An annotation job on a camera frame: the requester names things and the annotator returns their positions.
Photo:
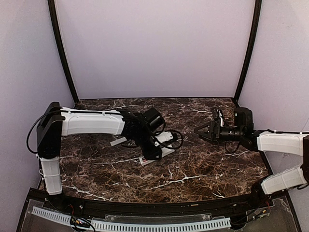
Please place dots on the black front table rail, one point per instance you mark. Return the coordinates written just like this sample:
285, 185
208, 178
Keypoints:
222, 207

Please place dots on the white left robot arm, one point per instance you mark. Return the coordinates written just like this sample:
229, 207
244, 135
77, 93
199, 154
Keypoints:
59, 121

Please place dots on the black frame post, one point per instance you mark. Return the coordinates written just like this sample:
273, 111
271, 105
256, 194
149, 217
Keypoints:
61, 50
249, 50

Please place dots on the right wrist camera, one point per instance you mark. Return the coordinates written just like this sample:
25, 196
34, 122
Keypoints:
218, 116

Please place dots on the white remote battery cover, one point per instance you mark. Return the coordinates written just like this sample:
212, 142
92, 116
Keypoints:
118, 141

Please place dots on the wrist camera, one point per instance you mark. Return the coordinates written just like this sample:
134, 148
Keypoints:
218, 116
166, 138

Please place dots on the right black frame post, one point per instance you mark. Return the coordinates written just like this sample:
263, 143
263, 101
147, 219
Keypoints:
249, 50

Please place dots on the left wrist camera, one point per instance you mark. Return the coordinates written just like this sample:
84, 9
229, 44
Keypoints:
166, 138

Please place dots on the grey slotted cable duct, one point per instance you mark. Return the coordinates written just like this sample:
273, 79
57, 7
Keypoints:
113, 223

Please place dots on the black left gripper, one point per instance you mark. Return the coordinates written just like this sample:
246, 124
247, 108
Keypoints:
147, 150

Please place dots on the left black frame post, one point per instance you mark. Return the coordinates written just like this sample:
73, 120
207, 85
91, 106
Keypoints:
61, 50

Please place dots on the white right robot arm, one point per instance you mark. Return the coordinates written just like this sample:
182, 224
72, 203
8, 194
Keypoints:
243, 132

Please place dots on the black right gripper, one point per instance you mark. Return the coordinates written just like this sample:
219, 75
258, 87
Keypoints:
215, 132

